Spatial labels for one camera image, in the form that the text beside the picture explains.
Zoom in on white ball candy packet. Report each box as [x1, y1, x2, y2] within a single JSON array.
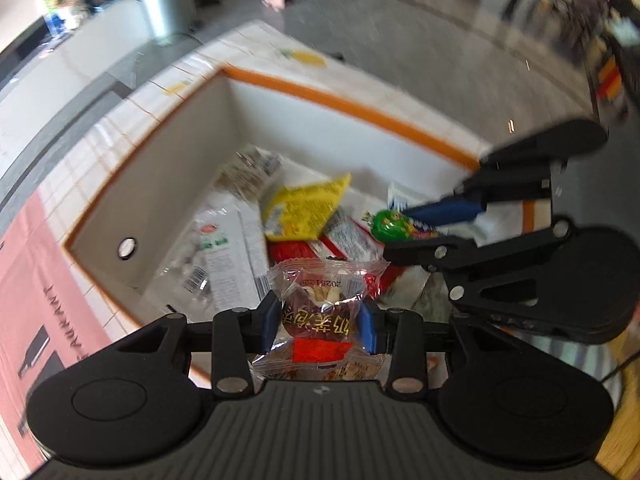
[[145, 188, 270, 322]]

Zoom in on small red date snack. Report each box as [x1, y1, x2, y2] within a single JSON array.
[[250, 258, 388, 382]]

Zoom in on yellow snack bar packet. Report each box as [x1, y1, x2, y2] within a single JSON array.
[[262, 174, 352, 242]]

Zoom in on red snack packet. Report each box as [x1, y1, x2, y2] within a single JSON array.
[[267, 208, 406, 304]]

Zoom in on green candy stick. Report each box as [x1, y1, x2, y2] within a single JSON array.
[[362, 209, 439, 244]]

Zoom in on clear mixed nut packet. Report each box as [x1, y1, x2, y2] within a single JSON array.
[[214, 145, 282, 202]]

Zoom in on striped teal clothing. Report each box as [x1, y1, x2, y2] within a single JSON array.
[[510, 330, 618, 382]]

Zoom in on orange cardboard box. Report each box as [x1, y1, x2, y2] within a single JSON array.
[[62, 63, 539, 386]]

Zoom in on black dining chairs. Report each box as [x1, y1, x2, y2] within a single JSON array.
[[501, 0, 639, 126]]

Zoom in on pink table runner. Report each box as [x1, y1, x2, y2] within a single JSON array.
[[1, 193, 111, 479]]

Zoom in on checkered lemon tablecloth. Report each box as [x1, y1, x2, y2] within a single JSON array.
[[21, 21, 490, 366]]

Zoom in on white tv console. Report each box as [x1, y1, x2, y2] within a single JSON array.
[[0, 0, 151, 172]]

